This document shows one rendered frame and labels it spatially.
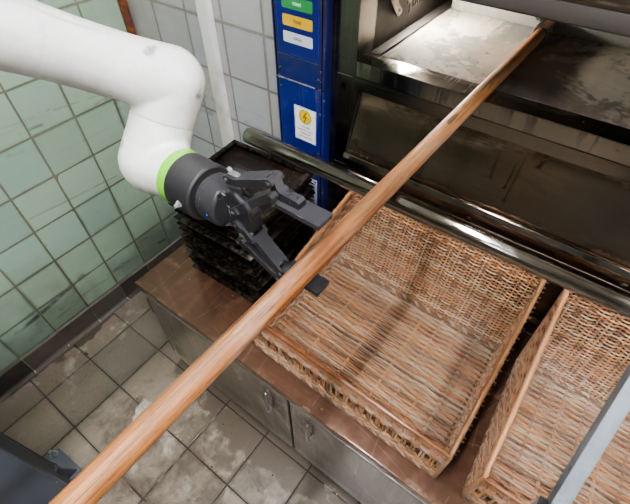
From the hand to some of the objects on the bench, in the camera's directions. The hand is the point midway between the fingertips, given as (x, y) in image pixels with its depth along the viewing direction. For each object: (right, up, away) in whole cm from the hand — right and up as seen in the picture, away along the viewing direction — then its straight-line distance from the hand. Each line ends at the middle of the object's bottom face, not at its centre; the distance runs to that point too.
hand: (318, 254), depth 56 cm
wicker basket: (+19, -24, +60) cm, 68 cm away
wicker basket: (+67, -50, +37) cm, 92 cm away
